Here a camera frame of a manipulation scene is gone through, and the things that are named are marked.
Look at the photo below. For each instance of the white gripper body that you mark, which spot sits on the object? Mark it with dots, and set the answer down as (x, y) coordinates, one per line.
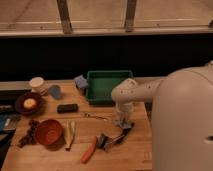
(124, 110)

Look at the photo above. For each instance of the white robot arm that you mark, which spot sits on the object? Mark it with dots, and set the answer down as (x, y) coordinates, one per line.
(130, 91)

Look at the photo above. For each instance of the green plastic tray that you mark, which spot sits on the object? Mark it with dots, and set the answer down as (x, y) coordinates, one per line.
(101, 83)

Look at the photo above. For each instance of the metal spoon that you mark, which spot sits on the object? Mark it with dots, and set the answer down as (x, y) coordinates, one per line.
(88, 115)

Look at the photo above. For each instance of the blue sponge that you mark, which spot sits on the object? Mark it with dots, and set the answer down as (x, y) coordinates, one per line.
(81, 82)

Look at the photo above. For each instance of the orange carrot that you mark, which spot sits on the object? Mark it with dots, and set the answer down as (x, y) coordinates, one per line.
(89, 152)

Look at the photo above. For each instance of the pale corn cob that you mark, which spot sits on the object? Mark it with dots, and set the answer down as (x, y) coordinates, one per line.
(69, 134)

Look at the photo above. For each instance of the black rectangular case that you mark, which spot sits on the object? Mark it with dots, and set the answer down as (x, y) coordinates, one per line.
(67, 108)

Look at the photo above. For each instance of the blue cup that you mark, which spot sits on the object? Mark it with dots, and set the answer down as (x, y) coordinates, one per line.
(55, 92)

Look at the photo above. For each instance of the orange bowl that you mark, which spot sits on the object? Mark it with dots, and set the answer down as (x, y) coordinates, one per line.
(48, 132)

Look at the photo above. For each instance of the dark brown plate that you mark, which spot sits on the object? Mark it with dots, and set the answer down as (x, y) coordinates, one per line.
(19, 103)

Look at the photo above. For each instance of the white mug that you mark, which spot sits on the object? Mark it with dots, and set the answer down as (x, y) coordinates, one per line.
(37, 84)

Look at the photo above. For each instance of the round yellow fruit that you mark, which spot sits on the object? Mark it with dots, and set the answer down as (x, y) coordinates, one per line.
(30, 103)

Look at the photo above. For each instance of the bunch of dark grapes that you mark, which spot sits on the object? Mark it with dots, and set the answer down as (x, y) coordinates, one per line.
(28, 138)

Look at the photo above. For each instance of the blue box at left edge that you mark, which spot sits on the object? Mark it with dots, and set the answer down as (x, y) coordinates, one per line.
(8, 122)

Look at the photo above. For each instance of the black handled brush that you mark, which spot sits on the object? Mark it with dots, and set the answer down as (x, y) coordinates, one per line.
(105, 142)

